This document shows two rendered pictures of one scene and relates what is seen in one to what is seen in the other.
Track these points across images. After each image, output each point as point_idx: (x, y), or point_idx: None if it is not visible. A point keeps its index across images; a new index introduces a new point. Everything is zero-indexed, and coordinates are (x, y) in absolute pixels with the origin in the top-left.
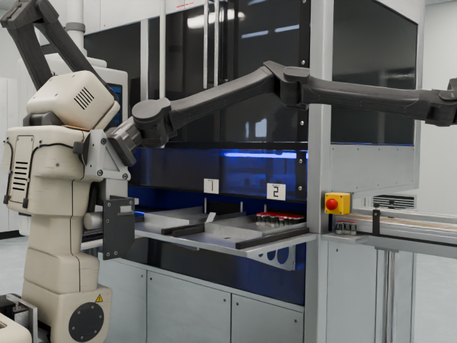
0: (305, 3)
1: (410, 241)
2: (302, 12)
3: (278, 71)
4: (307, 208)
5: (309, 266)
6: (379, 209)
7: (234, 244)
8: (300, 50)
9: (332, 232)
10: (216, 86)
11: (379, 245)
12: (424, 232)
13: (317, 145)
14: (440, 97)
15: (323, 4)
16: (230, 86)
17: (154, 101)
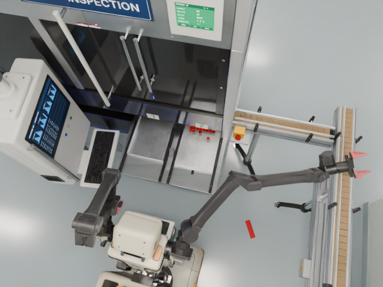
0: (224, 61)
1: (272, 134)
2: (221, 65)
3: (243, 184)
4: (221, 133)
5: None
6: (254, 113)
7: (203, 184)
8: (219, 82)
9: (232, 131)
10: (213, 202)
11: (255, 133)
12: (279, 133)
13: (229, 118)
14: (319, 179)
15: (240, 68)
16: (220, 199)
17: (191, 230)
